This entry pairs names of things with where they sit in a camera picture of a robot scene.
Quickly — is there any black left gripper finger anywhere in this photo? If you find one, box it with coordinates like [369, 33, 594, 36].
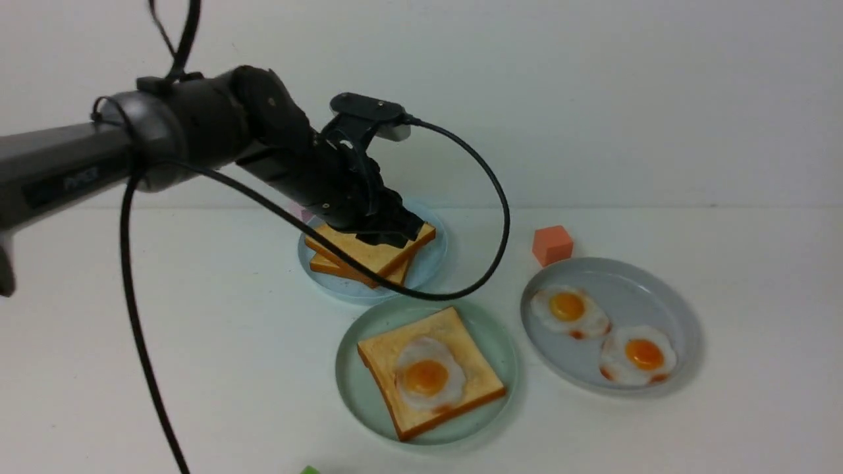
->
[389, 206, 425, 248]

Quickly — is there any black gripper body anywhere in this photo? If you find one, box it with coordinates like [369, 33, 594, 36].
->
[236, 135, 404, 233]

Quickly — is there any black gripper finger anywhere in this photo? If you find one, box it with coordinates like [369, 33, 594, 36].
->
[355, 228, 396, 247]

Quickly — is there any toast slice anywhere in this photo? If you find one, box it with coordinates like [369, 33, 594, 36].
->
[310, 254, 416, 289]
[305, 224, 437, 277]
[356, 306, 508, 443]

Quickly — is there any fried egg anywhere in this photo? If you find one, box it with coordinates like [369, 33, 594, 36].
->
[598, 326, 678, 387]
[394, 336, 467, 412]
[529, 286, 612, 341]

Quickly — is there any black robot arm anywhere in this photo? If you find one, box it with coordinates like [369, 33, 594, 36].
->
[1, 66, 423, 297]

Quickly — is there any light blue bread plate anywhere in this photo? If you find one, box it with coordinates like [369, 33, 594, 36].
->
[298, 198, 449, 306]

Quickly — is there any pink cube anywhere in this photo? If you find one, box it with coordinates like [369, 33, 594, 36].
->
[290, 202, 314, 224]

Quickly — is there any mint green centre plate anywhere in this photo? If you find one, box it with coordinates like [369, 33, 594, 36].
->
[335, 297, 524, 452]

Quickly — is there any orange cube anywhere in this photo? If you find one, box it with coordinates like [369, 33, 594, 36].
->
[532, 225, 574, 267]

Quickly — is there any grey egg plate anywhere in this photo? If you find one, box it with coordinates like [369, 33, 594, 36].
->
[519, 257, 703, 399]

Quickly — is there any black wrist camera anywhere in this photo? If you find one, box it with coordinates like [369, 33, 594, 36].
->
[320, 92, 412, 153]

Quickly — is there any black camera cable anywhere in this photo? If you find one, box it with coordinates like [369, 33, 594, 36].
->
[119, 0, 512, 474]

